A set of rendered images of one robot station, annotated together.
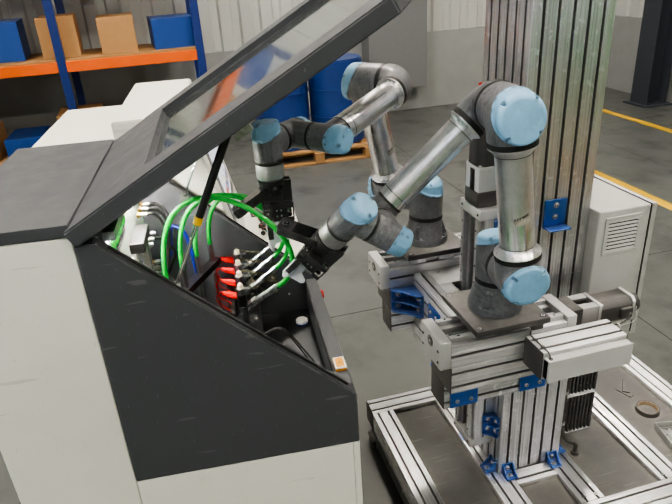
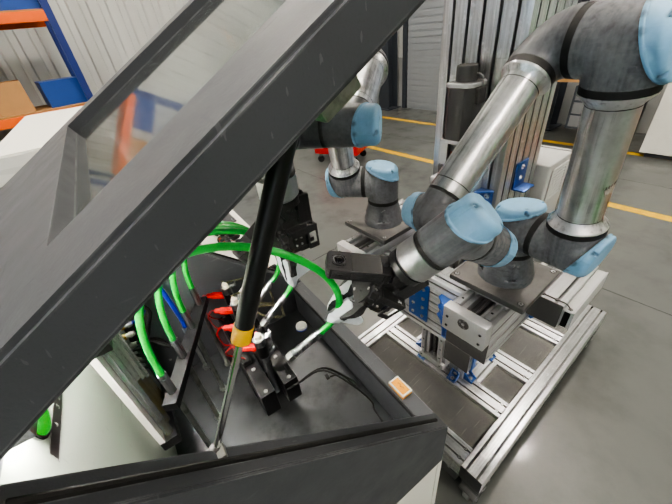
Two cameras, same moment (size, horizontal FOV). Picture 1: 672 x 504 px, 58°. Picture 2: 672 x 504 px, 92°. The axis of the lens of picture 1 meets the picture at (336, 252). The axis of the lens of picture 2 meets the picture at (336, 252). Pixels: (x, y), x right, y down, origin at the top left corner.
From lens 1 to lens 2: 107 cm
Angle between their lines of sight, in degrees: 20
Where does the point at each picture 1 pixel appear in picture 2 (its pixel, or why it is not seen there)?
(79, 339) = not seen: outside the picture
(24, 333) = not seen: outside the picture
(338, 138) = (376, 121)
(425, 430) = (391, 360)
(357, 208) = (490, 220)
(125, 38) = (19, 101)
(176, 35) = (68, 94)
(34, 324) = not seen: outside the picture
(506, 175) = (616, 132)
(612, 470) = (523, 347)
